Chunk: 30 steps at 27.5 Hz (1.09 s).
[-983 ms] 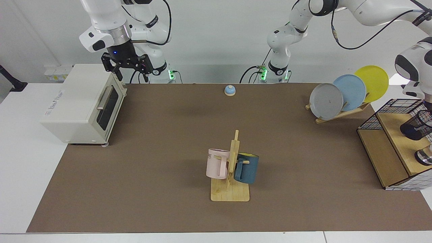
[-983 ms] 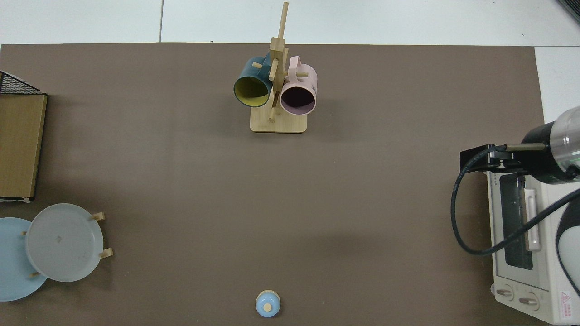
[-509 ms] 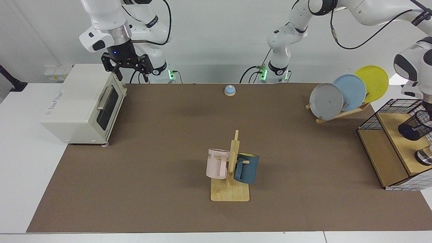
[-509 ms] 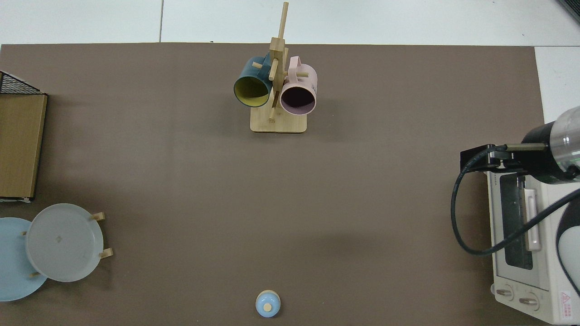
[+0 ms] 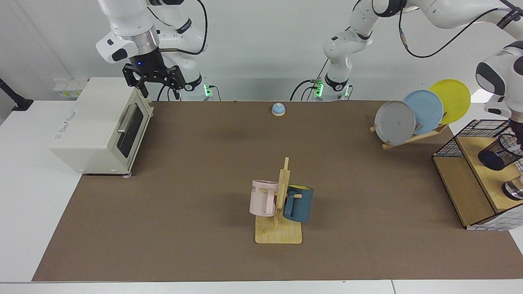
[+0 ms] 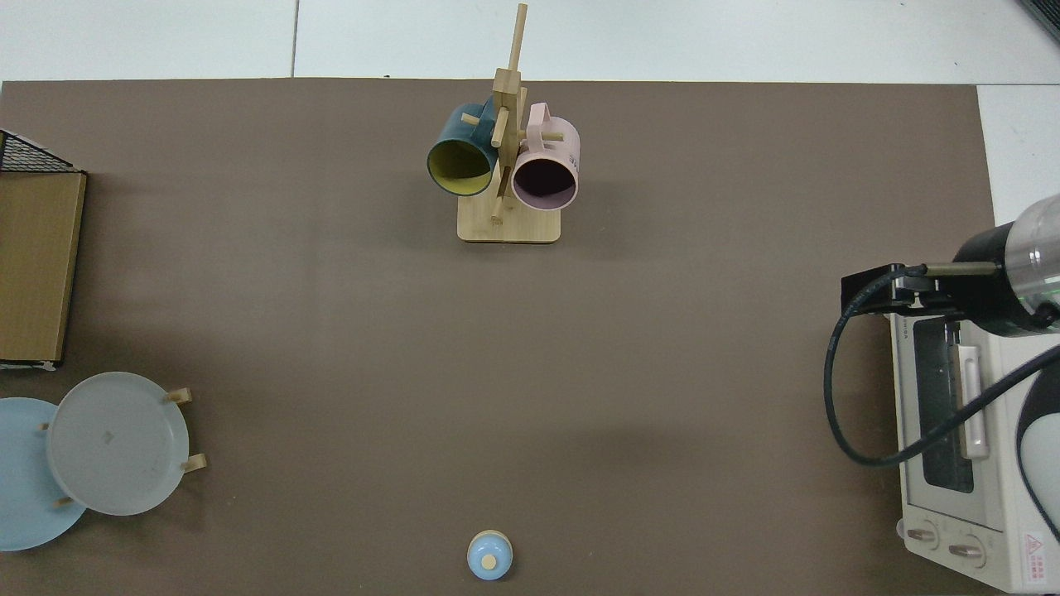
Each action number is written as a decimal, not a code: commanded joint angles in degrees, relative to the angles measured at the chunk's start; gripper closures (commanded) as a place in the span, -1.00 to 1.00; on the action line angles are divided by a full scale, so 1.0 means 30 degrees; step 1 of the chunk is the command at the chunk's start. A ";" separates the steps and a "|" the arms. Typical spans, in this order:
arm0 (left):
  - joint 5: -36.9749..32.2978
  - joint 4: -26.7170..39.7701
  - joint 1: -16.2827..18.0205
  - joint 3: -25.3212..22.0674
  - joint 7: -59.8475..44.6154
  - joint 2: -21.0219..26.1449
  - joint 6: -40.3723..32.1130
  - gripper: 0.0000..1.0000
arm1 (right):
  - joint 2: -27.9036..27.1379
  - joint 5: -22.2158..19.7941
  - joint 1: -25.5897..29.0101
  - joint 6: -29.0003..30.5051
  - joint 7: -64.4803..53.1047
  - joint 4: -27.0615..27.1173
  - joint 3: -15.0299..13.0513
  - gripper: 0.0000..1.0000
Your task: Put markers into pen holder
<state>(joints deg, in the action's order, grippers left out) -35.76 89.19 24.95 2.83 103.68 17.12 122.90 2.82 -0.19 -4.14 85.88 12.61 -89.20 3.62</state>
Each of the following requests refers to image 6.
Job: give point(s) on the pale toaster oven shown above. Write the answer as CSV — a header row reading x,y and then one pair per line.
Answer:
x,y
927,497

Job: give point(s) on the dark teal cup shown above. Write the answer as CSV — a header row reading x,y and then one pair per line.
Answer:
x,y
455,132

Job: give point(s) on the grey plate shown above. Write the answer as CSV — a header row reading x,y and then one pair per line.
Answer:
x,y
116,443

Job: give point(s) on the wooden cup stand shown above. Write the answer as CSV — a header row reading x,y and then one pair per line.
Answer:
x,y
509,225

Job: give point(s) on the wooden plate rack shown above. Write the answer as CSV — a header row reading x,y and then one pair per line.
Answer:
x,y
195,463

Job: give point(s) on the small blue round thing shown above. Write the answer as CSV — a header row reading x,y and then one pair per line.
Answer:
x,y
489,555

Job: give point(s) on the light blue plate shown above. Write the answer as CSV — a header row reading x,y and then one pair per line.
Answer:
x,y
25,480

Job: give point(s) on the brown table cloth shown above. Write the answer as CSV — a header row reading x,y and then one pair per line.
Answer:
x,y
497,372

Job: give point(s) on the pink cup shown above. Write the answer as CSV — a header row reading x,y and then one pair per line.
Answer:
x,y
559,145

